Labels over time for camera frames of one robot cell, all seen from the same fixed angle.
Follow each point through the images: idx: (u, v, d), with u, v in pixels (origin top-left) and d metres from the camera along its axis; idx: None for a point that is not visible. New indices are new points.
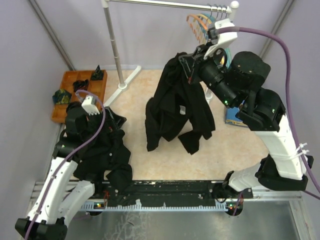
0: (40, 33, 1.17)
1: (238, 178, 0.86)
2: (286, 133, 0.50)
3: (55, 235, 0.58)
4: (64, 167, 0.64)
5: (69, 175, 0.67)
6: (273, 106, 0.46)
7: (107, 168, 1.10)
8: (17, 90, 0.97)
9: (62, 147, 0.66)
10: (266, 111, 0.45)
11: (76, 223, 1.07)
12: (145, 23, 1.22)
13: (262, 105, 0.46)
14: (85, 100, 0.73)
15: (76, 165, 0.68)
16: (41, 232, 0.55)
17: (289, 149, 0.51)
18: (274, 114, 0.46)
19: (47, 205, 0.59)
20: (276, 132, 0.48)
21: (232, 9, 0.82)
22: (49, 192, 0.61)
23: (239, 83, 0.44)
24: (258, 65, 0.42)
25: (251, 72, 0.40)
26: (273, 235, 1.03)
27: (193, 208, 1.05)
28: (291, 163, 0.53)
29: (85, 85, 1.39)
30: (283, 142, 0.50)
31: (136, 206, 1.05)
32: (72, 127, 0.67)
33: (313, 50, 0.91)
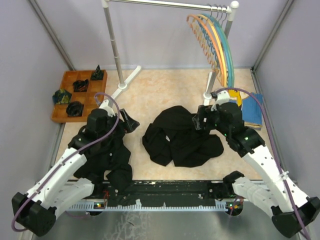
0: (40, 32, 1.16)
1: (247, 190, 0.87)
2: (265, 159, 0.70)
3: (44, 220, 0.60)
4: (74, 157, 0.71)
5: (76, 167, 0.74)
6: (246, 136, 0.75)
7: (107, 168, 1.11)
8: (16, 90, 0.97)
9: (79, 141, 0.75)
10: (241, 139, 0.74)
11: (76, 223, 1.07)
12: (145, 23, 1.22)
13: (240, 135, 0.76)
14: (103, 103, 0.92)
15: (84, 161, 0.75)
16: (32, 212, 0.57)
17: (269, 172, 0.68)
18: (246, 141, 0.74)
19: (47, 188, 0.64)
20: (250, 153, 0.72)
21: (232, 9, 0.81)
22: (52, 176, 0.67)
23: (227, 120, 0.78)
24: (232, 107, 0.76)
25: (226, 111, 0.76)
26: (273, 235, 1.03)
27: (193, 208, 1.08)
28: (277, 188, 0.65)
29: (85, 85, 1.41)
30: (261, 165, 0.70)
31: (136, 206, 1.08)
32: (93, 125, 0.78)
33: (313, 50, 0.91)
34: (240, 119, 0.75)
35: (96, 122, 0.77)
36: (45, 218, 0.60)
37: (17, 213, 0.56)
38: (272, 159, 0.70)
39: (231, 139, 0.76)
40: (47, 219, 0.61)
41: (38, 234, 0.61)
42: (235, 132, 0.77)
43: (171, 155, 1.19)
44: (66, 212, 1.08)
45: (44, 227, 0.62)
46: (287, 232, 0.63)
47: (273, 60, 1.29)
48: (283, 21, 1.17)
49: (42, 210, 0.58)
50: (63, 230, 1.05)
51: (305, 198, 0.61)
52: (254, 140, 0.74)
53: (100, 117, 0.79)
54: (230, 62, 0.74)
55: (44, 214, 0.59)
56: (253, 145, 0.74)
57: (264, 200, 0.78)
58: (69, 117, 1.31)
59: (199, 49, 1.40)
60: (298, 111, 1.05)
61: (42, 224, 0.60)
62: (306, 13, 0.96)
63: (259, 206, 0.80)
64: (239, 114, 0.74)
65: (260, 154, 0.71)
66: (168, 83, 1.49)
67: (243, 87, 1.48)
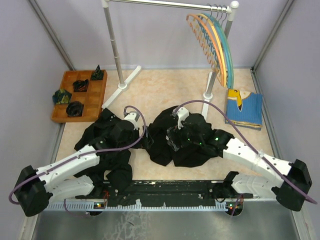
0: (40, 32, 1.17)
1: (246, 183, 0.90)
2: (239, 148, 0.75)
3: (39, 202, 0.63)
4: (91, 155, 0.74)
5: (88, 165, 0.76)
6: (216, 137, 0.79)
7: (107, 168, 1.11)
8: (17, 90, 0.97)
9: (99, 143, 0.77)
10: (213, 141, 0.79)
11: (76, 223, 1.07)
12: (145, 23, 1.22)
13: (211, 139, 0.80)
14: (130, 115, 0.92)
15: (97, 162, 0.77)
16: (33, 189, 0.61)
17: (247, 157, 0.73)
18: (218, 140, 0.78)
19: (56, 173, 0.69)
20: (225, 149, 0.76)
21: (232, 9, 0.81)
22: (65, 164, 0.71)
23: (192, 132, 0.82)
24: (195, 118, 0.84)
25: (190, 123, 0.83)
26: (273, 235, 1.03)
27: (193, 208, 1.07)
28: (261, 168, 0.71)
29: (85, 85, 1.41)
30: (238, 155, 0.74)
31: (136, 206, 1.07)
32: (117, 134, 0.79)
33: (313, 50, 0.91)
34: (205, 125, 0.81)
35: (121, 133, 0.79)
36: (40, 201, 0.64)
37: (21, 184, 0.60)
38: (245, 146, 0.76)
39: (206, 146, 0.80)
40: (40, 203, 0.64)
41: (26, 213, 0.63)
42: (206, 138, 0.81)
43: (172, 155, 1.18)
44: (67, 211, 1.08)
45: (34, 210, 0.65)
46: (294, 206, 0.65)
47: (273, 60, 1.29)
48: (283, 21, 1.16)
49: (41, 192, 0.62)
50: (63, 230, 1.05)
51: (288, 165, 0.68)
52: (224, 137, 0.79)
53: (127, 128, 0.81)
54: (230, 62, 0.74)
55: (40, 196, 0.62)
56: (225, 141, 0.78)
57: (263, 185, 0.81)
58: (69, 117, 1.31)
59: (199, 49, 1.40)
60: (298, 111, 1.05)
61: (34, 206, 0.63)
62: (306, 13, 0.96)
63: (263, 194, 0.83)
64: (202, 121, 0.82)
65: (234, 145, 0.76)
66: (168, 83, 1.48)
67: (244, 87, 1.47)
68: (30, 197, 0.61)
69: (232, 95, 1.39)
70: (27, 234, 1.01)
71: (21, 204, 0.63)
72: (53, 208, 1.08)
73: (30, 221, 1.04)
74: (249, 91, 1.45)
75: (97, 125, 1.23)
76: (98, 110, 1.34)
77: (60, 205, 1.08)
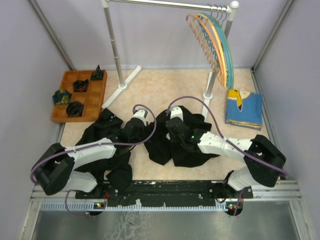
0: (40, 32, 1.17)
1: (235, 176, 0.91)
2: (210, 139, 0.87)
3: (61, 180, 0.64)
4: (109, 146, 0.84)
5: (103, 154, 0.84)
6: (193, 135, 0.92)
7: (107, 168, 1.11)
8: (17, 90, 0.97)
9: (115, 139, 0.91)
10: (190, 139, 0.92)
11: (77, 223, 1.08)
12: (145, 23, 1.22)
13: (189, 138, 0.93)
14: (139, 112, 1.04)
15: (110, 155, 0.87)
16: (62, 165, 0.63)
17: (216, 144, 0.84)
18: (194, 138, 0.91)
19: (82, 153, 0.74)
20: (199, 144, 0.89)
21: (232, 9, 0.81)
22: (90, 147, 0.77)
23: (173, 133, 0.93)
24: (175, 121, 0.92)
25: (171, 126, 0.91)
26: (273, 235, 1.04)
27: (193, 208, 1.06)
28: (228, 149, 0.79)
29: (85, 85, 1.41)
30: (209, 144, 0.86)
31: (136, 206, 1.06)
32: (129, 130, 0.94)
33: (313, 51, 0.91)
34: (183, 126, 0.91)
35: (131, 129, 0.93)
36: (63, 179, 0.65)
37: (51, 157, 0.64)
38: (215, 136, 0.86)
39: (186, 144, 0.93)
40: (61, 181, 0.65)
41: (46, 191, 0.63)
42: (185, 137, 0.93)
43: (172, 155, 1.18)
44: (67, 211, 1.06)
45: (53, 189, 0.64)
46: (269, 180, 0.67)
47: (273, 60, 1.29)
48: (283, 21, 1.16)
49: (68, 168, 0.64)
50: (63, 231, 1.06)
51: (249, 141, 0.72)
52: (199, 134, 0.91)
53: (138, 126, 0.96)
54: (230, 62, 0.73)
55: (66, 172, 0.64)
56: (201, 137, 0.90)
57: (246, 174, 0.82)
58: (69, 117, 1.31)
59: (199, 49, 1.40)
60: (298, 111, 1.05)
61: (56, 183, 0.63)
62: (306, 13, 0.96)
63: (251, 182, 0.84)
64: (180, 122, 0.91)
65: (206, 137, 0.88)
66: (168, 83, 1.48)
67: (244, 87, 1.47)
68: (57, 172, 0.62)
69: (232, 95, 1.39)
70: (27, 234, 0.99)
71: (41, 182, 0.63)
72: (53, 208, 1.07)
73: (30, 222, 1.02)
74: (249, 91, 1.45)
75: (97, 125, 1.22)
76: (98, 110, 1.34)
77: (60, 205, 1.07)
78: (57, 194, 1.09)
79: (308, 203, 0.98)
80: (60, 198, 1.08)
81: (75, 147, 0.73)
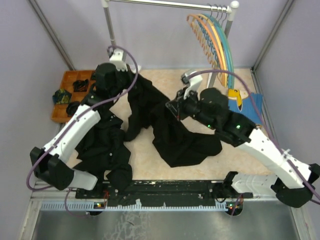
0: (40, 32, 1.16)
1: (245, 182, 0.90)
2: (262, 143, 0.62)
3: (63, 172, 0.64)
4: (89, 114, 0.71)
5: (89, 124, 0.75)
6: (237, 123, 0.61)
7: (107, 168, 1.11)
8: (17, 90, 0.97)
9: (91, 98, 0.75)
10: (233, 129, 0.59)
11: (76, 223, 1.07)
12: (145, 23, 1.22)
13: (231, 124, 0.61)
14: (115, 56, 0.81)
15: (97, 118, 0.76)
16: (51, 165, 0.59)
17: (271, 155, 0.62)
18: (239, 129, 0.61)
19: (64, 142, 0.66)
20: (247, 142, 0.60)
21: (232, 9, 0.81)
22: (68, 132, 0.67)
23: (207, 111, 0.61)
24: (216, 95, 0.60)
25: (211, 102, 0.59)
26: (274, 236, 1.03)
27: (193, 208, 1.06)
28: (282, 169, 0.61)
29: (85, 85, 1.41)
30: (261, 151, 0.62)
31: (136, 206, 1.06)
32: (101, 82, 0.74)
33: (313, 51, 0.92)
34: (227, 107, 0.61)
35: (103, 79, 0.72)
36: (63, 172, 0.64)
37: (35, 164, 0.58)
38: (268, 140, 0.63)
39: (223, 133, 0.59)
40: (64, 173, 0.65)
41: (58, 186, 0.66)
42: (224, 121, 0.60)
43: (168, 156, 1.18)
44: (67, 211, 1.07)
45: (63, 181, 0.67)
46: (295, 204, 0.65)
47: (273, 60, 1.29)
48: (283, 21, 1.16)
49: (59, 164, 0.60)
50: (62, 231, 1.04)
51: (308, 169, 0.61)
52: (246, 126, 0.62)
53: (110, 71, 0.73)
54: (230, 62, 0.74)
55: (60, 167, 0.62)
56: (247, 133, 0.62)
57: (263, 183, 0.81)
58: (69, 116, 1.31)
59: (199, 49, 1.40)
60: (299, 111, 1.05)
61: (61, 177, 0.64)
62: (306, 14, 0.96)
63: (262, 191, 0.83)
64: (225, 98, 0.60)
65: (257, 138, 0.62)
66: (168, 83, 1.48)
67: (244, 87, 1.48)
68: (52, 172, 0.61)
69: (232, 95, 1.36)
70: (27, 234, 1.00)
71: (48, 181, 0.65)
72: (53, 208, 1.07)
73: (30, 221, 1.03)
74: (249, 91, 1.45)
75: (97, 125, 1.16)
76: None
77: (60, 205, 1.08)
78: (57, 194, 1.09)
79: (309, 202, 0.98)
80: (61, 198, 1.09)
81: (53, 142, 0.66)
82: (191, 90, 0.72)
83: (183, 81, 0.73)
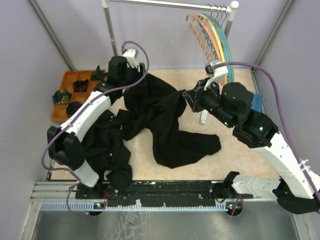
0: (40, 33, 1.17)
1: (246, 184, 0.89)
2: (282, 149, 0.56)
3: (77, 151, 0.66)
4: (101, 99, 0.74)
5: (101, 109, 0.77)
6: (260, 124, 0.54)
7: (107, 168, 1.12)
8: (17, 91, 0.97)
9: (103, 85, 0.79)
10: (254, 129, 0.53)
11: (77, 223, 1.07)
12: (145, 23, 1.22)
13: (252, 124, 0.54)
14: (129, 53, 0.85)
15: (108, 103, 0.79)
16: (68, 142, 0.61)
17: (288, 164, 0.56)
18: (262, 131, 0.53)
19: (80, 122, 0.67)
20: (267, 147, 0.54)
21: (232, 9, 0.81)
22: (83, 113, 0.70)
23: (228, 107, 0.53)
24: (239, 90, 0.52)
25: (235, 99, 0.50)
26: (274, 236, 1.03)
27: (193, 208, 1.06)
28: (295, 179, 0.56)
29: (85, 85, 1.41)
30: (279, 157, 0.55)
31: (136, 206, 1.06)
32: (114, 70, 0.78)
33: (313, 51, 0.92)
34: None
35: (116, 68, 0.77)
36: (77, 152, 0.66)
37: (52, 140, 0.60)
38: (287, 147, 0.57)
39: (242, 132, 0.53)
40: (78, 154, 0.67)
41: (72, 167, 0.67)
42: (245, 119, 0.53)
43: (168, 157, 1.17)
44: (69, 211, 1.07)
45: (76, 161, 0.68)
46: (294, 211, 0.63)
47: (273, 60, 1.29)
48: (283, 21, 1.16)
49: (75, 142, 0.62)
50: (62, 231, 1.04)
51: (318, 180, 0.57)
52: (269, 128, 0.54)
53: (122, 62, 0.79)
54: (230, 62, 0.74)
55: (75, 146, 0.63)
56: (268, 136, 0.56)
57: (264, 187, 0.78)
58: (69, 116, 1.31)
59: (199, 49, 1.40)
60: (299, 111, 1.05)
61: (75, 157, 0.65)
62: (306, 14, 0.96)
63: (262, 194, 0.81)
64: (251, 93, 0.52)
65: (277, 143, 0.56)
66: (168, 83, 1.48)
67: None
68: (68, 149, 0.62)
69: None
70: (27, 235, 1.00)
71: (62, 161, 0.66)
72: (53, 208, 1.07)
73: (30, 222, 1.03)
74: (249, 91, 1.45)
75: (98, 125, 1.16)
76: None
77: (62, 205, 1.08)
78: (57, 194, 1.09)
79: None
80: (62, 198, 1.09)
81: (69, 122, 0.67)
82: (213, 81, 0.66)
83: (208, 71, 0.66)
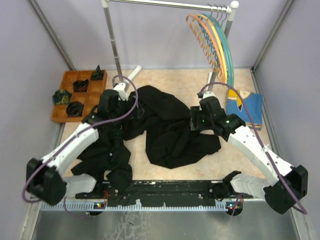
0: (40, 33, 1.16)
1: (243, 182, 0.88)
2: (246, 137, 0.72)
3: (57, 186, 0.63)
4: (89, 132, 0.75)
5: (87, 142, 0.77)
6: (227, 119, 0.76)
7: (107, 168, 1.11)
8: (17, 90, 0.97)
9: (92, 118, 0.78)
10: (222, 123, 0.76)
11: (76, 223, 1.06)
12: (145, 23, 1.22)
13: (222, 120, 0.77)
14: (119, 86, 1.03)
15: (96, 137, 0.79)
16: (48, 177, 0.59)
17: (252, 147, 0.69)
18: (228, 123, 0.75)
19: (63, 155, 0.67)
20: (231, 133, 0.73)
21: (232, 9, 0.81)
22: (67, 145, 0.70)
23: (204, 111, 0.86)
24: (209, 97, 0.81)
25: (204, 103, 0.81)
26: (274, 236, 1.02)
27: (193, 208, 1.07)
28: (261, 161, 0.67)
29: (85, 85, 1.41)
30: (243, 142, 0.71)
31: (136, 206, 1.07)
32: (105, 103, 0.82)
33: (313, 50, 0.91)
34: (219, 106, 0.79)
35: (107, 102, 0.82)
36: (57, 186, 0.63)
37: (32, 175, 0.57)
38: (253, 137, 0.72)
39: (214, 126, 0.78)
40: (58, 189, 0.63)
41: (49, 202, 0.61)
42: (216, 118, 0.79)
43: (168, 159, 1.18)
44: (66, 211, 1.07)
45: (55, 198, 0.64)
46: (280, 208, 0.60)
47: (273, 60, 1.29)
48: (283, 20, 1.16)
49: (55, 177, 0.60)
50: (61, 231, 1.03)
51: (289, 167, 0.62)
52: (235, 122, 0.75)
53: (113, 96, 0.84)
54: (230, 61, 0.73)
55: (55, 182, 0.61)
56: (235, 127, 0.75)
57: (257, 185, 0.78)
58: (69, 116, 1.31)
59: (199, 49, 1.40)
60: (299, 111, 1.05)
61: (54, 192, 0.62)
62: (305, 14, 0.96)
63: (254, 193, 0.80)
64: (215, 101, 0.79)
65: (242, 133, 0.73)
66: (168, 83, 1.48)
67: (244, 87, 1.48)
68: (47, 185, 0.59)
69: (232, 95, 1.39)
70: (27, 234, 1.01)
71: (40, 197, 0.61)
72: (53, 208, 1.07)
73: (30, 222, 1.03)
74: (249, 91, 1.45)
75: None
76: None
77: (60, 205, 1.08)
78: None
79: (309, 202, 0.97)
80: (61, 198, 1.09)
81: (52, 154, 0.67)
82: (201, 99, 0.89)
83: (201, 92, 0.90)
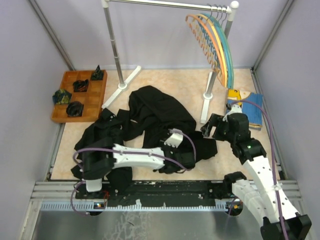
0: (40, 32, 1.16)
1: (244, 193, 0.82)
2: (262, 169, 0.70)
3: (98, 173, 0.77)
4: (157, 160, 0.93)
5: (149, 164, 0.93)
6: (249, 144, 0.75)
7: None
8: (16, 91, 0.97)
9: (170, 153, 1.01)
10: (244, 147, 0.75)
11: (76, 223, 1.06)
12: (145, 22, 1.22)
13: (244, 143, 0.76)
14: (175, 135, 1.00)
15: (155, 166, 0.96)
16: (103, 163, 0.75)
17: (264, 181, 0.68)
18: (249, 149, 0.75)
19: (127, 158, 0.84)
20: (249, 160, 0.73)
21: (232, 9, 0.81)
22: (137, 154, 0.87)
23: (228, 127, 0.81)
24: (239, 116, 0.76)
25: (234, 120, 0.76)
26: None
27: (193, 208, 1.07)
28: (268, 197, 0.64)
29: (85, 85, 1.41)
30: (257, 173, 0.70)
31: (136, 206, 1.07)
32: (188, 159, 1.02)
33: (313, 50, 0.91)
34: (246, 128, 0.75)
35: (189, 160, 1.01)
36: (99, 173, 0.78)
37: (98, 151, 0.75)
38: (269, 171, 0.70)
39: (235, 145, 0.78)
40: (98, 174, 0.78)
41: (84, 174, 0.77)
42: (239, 139, 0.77)
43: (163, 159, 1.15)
44: (75, 211, 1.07)
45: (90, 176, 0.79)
46: None
47: (273, 59, 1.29)
48: (283, 20, 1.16)
49: (106, 168, 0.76)
50: (61, 231, 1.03)
51: (293, 213, 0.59)
52: (256, 150, 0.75)
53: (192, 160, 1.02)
54: (230, 62, 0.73)
55: (103, 170, 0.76)
56: (254, 154, 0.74)
57: (259, 208, 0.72)
58: (69, 117, 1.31)
59: (199, 49, 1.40)
60: (299, 110, 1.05)
61: (94, 173, 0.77)
62: (306, 14, 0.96)
63: (252, 212, 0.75)
64: (246, 122, 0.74)
65: (260, 162, 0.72)
66: (168, 83, 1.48)
67: (244, 87, 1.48)
68: (98, 166, 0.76)
69: (232, 95, 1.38)
70: (27, 234, 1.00)
71: (85, 164, 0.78)
72: (54, 208, 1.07)
73: (30, 222, 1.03)
74: (249, 91, 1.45)
75: (97, 125, 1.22)
76: (98, 110, 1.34)
77: (61, 205, 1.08)
78: (57, 194, 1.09)
79: (309, 202, 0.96)
80: (61, 198, 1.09)
81: (122, 149, 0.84)
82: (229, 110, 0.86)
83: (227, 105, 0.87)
